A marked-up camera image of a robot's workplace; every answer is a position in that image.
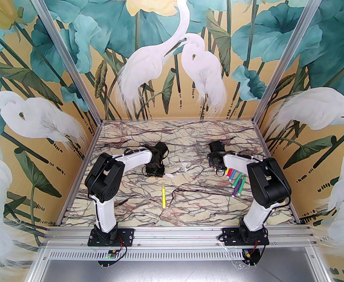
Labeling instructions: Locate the purple highlighter pen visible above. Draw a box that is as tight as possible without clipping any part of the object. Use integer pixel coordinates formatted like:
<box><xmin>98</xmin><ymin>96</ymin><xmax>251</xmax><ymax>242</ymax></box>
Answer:
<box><xmin>232</xmin><ymin>181</ymin><xmax>244</xmax><ymax>198</ymax></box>

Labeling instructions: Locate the grey metal panel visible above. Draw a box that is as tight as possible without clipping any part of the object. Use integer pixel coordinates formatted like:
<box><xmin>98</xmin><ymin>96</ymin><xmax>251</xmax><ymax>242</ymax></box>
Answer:
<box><xmin>28</xmin><ymin>259</ymin><xmax>330</xmax><ymax>282</ymax></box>

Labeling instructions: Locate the black connector plate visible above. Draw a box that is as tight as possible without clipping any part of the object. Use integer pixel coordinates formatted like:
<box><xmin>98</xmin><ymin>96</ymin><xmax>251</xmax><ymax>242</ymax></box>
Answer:
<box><xmin>241</xmin><ymin>247</ymin><xmax>263</xmax><ymax>266</ymax></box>

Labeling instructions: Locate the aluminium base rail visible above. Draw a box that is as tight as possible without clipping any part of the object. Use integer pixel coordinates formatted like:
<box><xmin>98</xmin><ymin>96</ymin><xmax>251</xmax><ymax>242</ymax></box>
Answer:
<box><xmin>39</xmin><ymin>226</ymin><xmax>319</xmax><ymax>249</ymax></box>

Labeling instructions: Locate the aluminium frame post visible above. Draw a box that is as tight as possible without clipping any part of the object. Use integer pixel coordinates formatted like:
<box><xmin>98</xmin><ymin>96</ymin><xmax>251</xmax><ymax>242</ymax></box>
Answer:
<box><xmin>23</xmin><ymin>0</ymin><xmax>102</xmax><ymax>122</ymax></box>
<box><xmin>253</xmin><ymin>0</ymin><xmax>329</xmax><ymax>122</ymax></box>

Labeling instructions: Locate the white slotted cable duct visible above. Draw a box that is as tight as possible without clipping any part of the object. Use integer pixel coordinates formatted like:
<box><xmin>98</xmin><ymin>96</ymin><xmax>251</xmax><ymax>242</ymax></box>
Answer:
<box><xmin>43</xmin><ymin>250</ymin><xmax>309</xmax><ymax>261</ymax></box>

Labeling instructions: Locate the black bracket plate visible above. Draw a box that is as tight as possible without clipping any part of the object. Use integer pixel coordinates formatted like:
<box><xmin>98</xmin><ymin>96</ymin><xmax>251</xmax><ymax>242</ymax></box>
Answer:
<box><xmin>97</xmin><ymin>257</ymin><xmax>116</xmax><ymax>268</ymax></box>

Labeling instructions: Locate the aluminium frame rail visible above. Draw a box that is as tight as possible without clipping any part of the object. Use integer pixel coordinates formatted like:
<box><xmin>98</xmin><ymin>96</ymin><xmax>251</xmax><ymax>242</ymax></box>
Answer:
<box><xmin>306</xmin><ymin>246</ymin><xmax>331</xmax><ymax>282</ymax></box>
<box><xmin>54</xmin><ymin>121</ymin><xmax>103</xmax><ymax>227</ymax></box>
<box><xmin>100</xmin><ymin>118</ymin><xmax>256</xmax><ymax>123</ymax></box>
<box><xmin>27</xmin><ymin>246</ymin><xmax>48</xmax><ymax>282</ymax></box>
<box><xmin>254</xmin><ymin>121</ymin><xmax>301</xmax><ymax>227</ymax></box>

